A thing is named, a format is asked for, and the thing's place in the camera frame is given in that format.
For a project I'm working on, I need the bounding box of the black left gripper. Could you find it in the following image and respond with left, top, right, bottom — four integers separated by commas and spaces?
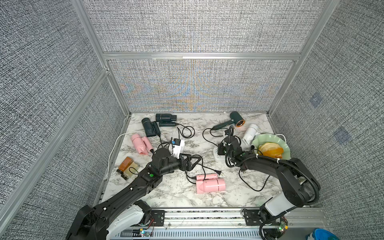
159, 153, 200, 177

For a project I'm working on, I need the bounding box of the black cable of pink dryer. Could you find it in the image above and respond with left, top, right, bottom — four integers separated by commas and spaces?
184, 154, 223, 184

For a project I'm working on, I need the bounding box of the black cable of green dryer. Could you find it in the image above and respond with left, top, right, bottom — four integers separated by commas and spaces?
202, 127, 224, 148

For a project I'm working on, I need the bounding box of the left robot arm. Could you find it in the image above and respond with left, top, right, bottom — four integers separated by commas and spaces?
66, 148, 203, 240

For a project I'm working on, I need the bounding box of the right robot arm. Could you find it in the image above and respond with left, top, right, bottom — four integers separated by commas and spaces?
218, 139, 321, 218

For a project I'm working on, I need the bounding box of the right white power strip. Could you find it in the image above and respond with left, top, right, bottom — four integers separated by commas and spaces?
213, 147, 225, 162

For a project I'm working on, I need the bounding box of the green hair dryer orange nozzle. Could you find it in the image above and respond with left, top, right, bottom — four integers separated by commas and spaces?
210, 110, 246, 131

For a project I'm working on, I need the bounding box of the white hair dryer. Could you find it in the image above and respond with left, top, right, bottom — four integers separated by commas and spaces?
242, 124, 260, 146

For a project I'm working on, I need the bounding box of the pink folded hair dryer front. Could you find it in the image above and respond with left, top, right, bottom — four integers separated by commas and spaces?
196, 174, 226, 194

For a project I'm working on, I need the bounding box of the light green scalloped plate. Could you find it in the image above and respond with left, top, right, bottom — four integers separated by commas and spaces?
252, 134, 291, 160

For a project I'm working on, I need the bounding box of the bread roll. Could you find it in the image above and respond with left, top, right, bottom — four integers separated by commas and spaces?
258, 143, 284, 158

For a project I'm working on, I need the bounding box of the dark green hair dryer back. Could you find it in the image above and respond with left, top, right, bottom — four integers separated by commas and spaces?
156, 114, 177, 127

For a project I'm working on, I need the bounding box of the dark green hair dryer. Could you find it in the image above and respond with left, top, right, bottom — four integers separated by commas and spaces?
142, 118, 161, 137
156, 114, 177, 127

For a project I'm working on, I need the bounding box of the dark green hair dryer left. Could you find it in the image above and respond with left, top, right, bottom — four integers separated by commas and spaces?
142, 118, 161, 137

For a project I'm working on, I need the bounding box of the pink hair dryer left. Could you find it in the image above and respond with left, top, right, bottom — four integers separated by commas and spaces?
131, 134, 154, 155

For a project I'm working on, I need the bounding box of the brown spice jar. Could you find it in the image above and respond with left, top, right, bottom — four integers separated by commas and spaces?
117, 157, 134, 174

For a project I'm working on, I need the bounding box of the blue round object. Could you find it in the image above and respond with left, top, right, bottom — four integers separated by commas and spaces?
306, 228, 339, 240

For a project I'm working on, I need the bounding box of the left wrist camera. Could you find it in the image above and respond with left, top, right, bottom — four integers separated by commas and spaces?
172, 139, 185, 159

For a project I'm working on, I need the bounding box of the black cable of back dryer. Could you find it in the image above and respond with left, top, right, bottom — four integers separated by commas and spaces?
175, 122, 196, 139

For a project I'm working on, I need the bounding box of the white power strip cable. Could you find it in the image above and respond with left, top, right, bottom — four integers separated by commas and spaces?
103, 131, 157, 181

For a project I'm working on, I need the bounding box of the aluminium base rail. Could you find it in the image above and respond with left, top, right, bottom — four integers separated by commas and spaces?
111, 208, 331, 240

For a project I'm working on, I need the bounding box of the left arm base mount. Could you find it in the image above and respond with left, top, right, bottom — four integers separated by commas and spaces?
132, 200, 166, 228

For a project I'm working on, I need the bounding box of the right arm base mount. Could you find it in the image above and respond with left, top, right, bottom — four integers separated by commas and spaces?
241, 206, 288, 240

